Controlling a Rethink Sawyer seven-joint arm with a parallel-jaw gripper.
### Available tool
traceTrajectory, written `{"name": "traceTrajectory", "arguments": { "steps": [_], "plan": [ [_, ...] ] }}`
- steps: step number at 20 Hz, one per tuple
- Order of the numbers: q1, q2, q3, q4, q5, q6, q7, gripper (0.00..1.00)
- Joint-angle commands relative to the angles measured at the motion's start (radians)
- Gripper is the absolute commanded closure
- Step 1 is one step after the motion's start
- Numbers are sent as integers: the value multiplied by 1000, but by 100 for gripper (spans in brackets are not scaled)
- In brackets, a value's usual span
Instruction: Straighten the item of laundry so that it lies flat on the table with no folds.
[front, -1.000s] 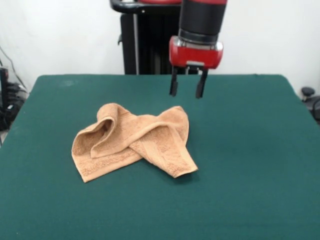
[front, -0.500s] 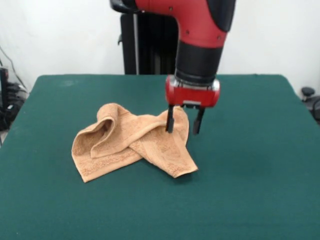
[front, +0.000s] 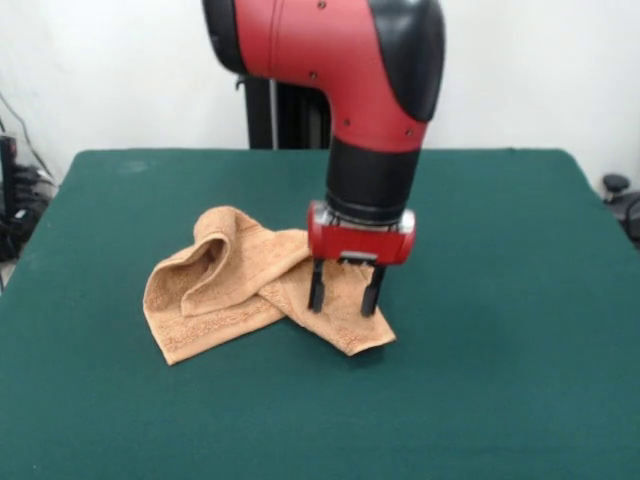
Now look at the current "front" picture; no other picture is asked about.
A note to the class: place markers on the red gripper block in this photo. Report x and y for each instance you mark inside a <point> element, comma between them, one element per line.
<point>360,245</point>

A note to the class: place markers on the tan terry towel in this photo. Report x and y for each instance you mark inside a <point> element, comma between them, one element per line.
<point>235,280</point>

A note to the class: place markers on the dark green table cloth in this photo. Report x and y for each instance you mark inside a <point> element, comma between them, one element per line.
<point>500,350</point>

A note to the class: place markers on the black office chair base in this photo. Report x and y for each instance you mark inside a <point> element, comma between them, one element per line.
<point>622,200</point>

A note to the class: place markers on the black computer tower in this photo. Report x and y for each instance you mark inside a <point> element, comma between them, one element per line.
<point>7,200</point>

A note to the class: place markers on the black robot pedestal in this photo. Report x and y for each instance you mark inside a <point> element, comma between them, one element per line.
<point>290,115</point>

